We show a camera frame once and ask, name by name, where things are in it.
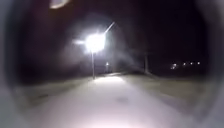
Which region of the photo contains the lit street lamp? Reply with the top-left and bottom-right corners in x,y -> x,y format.
105,61 -> 111,74
75,21 -> 117,80

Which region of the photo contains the pale grey paved path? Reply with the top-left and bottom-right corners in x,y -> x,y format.
20,74 -> 202,128

